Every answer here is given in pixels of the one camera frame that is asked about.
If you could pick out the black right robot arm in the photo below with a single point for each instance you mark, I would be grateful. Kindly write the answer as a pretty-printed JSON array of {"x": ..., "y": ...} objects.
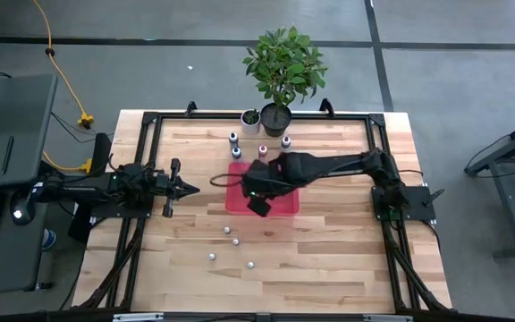
[{"x": 338, "y": 165}]

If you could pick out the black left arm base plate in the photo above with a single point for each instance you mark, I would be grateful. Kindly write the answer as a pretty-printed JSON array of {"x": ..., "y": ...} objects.
[{"x": 119, "y": 212}]

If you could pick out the small green food coloring bottle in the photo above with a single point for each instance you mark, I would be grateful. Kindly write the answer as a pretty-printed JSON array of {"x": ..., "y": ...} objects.
[{"x": 250, "y": 265}]

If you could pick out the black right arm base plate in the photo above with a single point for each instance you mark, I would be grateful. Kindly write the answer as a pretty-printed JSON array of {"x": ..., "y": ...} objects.
[{"x": 418, "y": 203}]

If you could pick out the black frame clamp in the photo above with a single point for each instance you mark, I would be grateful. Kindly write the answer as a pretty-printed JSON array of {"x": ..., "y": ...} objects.
[
  {"x": 326, "y": 107},
  {"x": 190, "y": 108}
]

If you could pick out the large purple food coloring bottle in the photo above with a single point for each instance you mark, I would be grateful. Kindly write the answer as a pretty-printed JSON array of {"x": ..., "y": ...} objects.
[{"x": 286, "y": 142}]

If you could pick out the black curved panel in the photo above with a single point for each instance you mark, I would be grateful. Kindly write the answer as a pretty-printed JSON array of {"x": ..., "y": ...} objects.
[{"x": 101, "y": 152}]

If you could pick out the dark grey desk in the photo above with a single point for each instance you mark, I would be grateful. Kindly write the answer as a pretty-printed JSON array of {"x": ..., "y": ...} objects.
[{"x": 11, "y": 268}]

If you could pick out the black computer mouse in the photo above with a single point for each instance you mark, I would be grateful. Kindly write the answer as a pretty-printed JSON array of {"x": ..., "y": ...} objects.
[{"x": 21, "y": 212}]

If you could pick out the blue and white object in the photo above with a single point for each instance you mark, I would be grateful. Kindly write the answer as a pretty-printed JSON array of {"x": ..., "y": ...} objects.
[{"x": 48, "y": 239}]

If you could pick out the black metal table frame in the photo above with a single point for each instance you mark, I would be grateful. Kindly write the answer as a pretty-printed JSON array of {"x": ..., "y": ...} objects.
[{"x": 195, "y": 116}]

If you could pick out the black stand foot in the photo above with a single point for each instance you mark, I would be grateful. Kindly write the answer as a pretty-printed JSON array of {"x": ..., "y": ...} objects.
[{"x": 78, "y": 223}]

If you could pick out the large blue food coloring bottle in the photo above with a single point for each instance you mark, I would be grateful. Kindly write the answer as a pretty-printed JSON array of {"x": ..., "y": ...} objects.
[{"x": 236, "y": 152}]

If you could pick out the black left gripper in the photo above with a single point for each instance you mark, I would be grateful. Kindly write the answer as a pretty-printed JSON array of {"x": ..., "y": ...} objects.
[{"x": 174, "y": 188}]

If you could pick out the large pink food coloring bottle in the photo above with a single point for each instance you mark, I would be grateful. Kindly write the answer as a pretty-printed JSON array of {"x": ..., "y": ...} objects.
[{"x": 263, "y": 150}]

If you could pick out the black pen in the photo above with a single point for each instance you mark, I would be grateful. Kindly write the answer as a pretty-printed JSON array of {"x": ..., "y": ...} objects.
[{"x": 7, "y": 155}]

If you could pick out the leafy plant in black pot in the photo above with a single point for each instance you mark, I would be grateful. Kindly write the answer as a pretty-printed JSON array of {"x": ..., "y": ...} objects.
[{"x": 284, "y": 67}]

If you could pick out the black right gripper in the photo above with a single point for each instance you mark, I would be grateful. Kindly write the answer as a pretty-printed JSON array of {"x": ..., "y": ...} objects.
[{"x": 262, "y": 181}]

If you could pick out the silver metal bracket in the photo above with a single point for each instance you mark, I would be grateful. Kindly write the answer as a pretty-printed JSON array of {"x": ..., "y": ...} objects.
[
  {"x": 137, "y": 317},
  {"x": 387, "y": 318}
]

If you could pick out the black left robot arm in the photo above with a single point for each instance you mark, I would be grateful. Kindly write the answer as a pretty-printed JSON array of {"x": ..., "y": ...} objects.
[{"x": 83, "y": 192}]

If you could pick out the dark metal stand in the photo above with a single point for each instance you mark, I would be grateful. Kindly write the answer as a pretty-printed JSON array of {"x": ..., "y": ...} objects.
[{"x": 510, "y": 210}]

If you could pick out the pink translucent plastic bin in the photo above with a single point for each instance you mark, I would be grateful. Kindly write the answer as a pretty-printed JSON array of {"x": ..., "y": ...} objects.
[{"x": 239, "y": 203}]

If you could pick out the small plant in white pot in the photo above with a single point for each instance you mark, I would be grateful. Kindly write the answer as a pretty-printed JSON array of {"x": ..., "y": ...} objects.
[{"x": 250, "y": 123}]

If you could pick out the black base lever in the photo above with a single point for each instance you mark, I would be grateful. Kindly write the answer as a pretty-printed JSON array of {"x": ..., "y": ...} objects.
[{"x": 434, "y": 197}]

